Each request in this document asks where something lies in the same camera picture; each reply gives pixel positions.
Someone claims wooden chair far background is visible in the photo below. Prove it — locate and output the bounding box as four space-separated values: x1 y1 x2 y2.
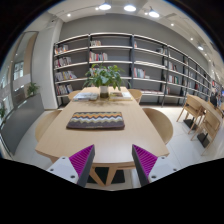
182 94 205 132

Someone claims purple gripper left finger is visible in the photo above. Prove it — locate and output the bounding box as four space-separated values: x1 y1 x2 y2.
47 145 95 187

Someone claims zigzag patterned towel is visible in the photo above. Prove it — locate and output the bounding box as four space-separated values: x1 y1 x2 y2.
66 112 125 130

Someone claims wooden chair right background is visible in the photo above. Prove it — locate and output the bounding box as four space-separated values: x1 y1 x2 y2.
193 109 222 149

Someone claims book right on table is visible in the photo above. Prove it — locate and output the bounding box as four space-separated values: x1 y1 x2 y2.
109 92 132 100

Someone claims large grey bookshelf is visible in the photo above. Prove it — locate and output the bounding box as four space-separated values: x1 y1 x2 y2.
53 32 212 106

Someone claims wooden chair far left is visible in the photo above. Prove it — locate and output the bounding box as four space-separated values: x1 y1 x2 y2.
68 90 81 101

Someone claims long wooden table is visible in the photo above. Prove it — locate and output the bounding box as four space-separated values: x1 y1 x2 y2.
34 86 170 188

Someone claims wooden chair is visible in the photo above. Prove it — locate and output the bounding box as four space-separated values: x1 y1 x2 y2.
129 89 142 103
68 90 81 101
143 108 173 144
35 110 60 141

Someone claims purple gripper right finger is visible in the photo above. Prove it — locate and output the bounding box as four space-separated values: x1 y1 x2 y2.
132 145 177 186

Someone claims wooden chair right near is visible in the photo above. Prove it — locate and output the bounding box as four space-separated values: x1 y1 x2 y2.
143 108 173 144

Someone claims grey low counter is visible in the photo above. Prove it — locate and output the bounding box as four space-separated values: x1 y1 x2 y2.
1 94 44 154

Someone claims wooden chair background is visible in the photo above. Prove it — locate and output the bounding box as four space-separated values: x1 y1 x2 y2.
182 94 205 132
193 109 222 149

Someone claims potted green plant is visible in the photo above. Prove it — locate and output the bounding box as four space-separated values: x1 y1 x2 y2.
83 64 123 98

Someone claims wooden chair far right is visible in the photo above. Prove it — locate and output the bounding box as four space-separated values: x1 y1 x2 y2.
129 89 142 103

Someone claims small plant on counter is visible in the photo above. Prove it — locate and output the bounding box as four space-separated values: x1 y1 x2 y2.
27 82 39 97

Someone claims wooden chair left near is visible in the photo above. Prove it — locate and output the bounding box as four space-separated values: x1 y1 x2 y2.
35 110 60 141

